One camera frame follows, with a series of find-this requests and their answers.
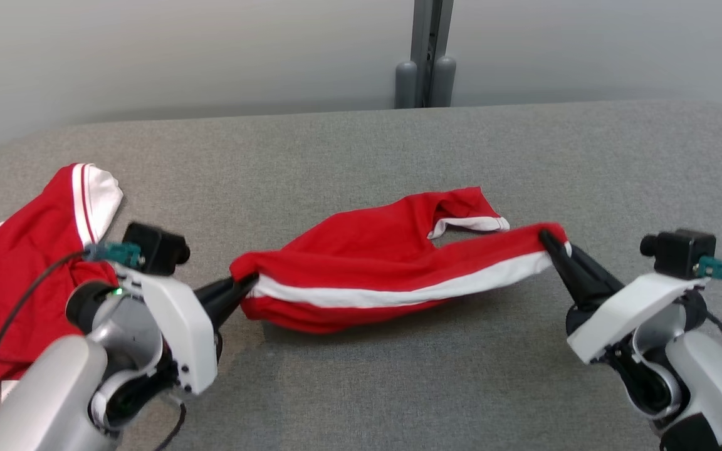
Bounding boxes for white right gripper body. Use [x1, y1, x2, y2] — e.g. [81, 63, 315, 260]
[565, 274, 710, 366]

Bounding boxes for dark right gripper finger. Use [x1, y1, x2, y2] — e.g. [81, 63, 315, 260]
[540, 233, 600, 311]
[540, 229, 625, 299]

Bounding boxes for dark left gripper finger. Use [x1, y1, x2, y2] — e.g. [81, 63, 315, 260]
[207, 285, 259, 331]
[195, 274, 260, 311]

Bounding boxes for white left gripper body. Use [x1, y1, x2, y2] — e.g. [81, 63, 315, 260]
[112, 263, 219, 395]

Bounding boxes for red shorts white stripe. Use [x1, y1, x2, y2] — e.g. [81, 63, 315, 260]
[229, 186, 573, 334]

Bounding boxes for red polo shirt white sleeves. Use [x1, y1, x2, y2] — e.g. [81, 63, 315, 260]
[0, 163, 125, 399]

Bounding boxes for teal left camera connector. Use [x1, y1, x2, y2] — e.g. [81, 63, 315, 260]
[83, 242, 144, 270]

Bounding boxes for braided black left arm cable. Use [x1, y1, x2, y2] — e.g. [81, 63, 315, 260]
[153, 403, 186, 451]

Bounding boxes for grey double partition post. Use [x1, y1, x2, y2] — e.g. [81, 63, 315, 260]
[395, 0, 458, 109]

